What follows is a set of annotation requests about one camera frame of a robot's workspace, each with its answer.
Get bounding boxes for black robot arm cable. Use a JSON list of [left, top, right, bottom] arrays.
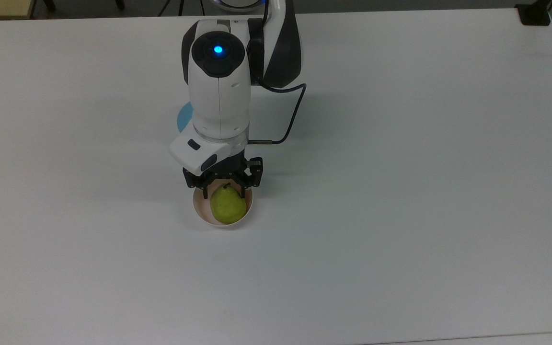
[[249, 77, 308, 145]]

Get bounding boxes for green pear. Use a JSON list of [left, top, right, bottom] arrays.
[[209, 183, 247, 224]]

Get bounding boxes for pink plastic bowl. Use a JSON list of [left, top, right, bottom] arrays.
[[193, 180, 253, 229]]

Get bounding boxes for thin black tripod legs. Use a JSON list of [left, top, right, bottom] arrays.
[[158, 0, 186, 17]]

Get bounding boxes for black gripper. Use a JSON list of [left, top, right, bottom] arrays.
[[183, 152, 264, 199]]

